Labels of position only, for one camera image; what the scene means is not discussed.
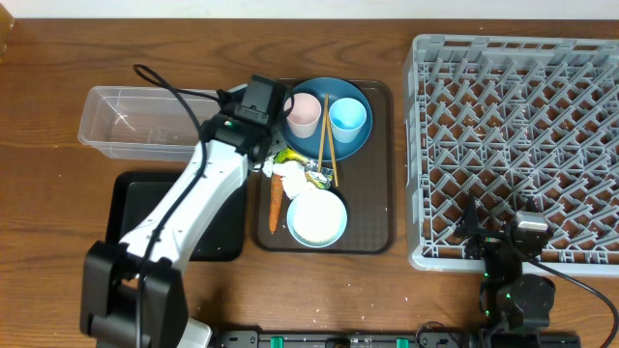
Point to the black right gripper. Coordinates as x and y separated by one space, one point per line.
486 240

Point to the orange carrot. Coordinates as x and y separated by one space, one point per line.
277 193

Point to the white tissue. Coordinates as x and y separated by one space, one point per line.
293 177

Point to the yellow green snack wrapper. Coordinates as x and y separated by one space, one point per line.
315 173

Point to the white paper napkin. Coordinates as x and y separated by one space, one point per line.
267 168

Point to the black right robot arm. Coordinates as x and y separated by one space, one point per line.
514 302

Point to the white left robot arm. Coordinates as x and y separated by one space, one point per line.
132 292

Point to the grey dishwasher rack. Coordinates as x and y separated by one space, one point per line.
507 120

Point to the pink cup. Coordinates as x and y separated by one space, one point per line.
305 111

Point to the dark blue plate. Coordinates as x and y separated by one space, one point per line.
337 89

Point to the wooden chopstick left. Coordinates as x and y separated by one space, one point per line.
323 133

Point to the wooden chopstick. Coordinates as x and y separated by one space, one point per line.
332 150
323 133

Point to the wooden chopstick right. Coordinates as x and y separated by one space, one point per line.
332 150

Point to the light blue cup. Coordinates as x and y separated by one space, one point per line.
347 116

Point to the light blue bowl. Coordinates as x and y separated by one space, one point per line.
316 218

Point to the brown serving tray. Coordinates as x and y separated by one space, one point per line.
366 187

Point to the clear plastic bin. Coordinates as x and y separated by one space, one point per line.
137 123

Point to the black plastic tray bin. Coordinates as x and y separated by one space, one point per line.
137 193

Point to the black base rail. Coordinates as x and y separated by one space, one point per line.
423 339

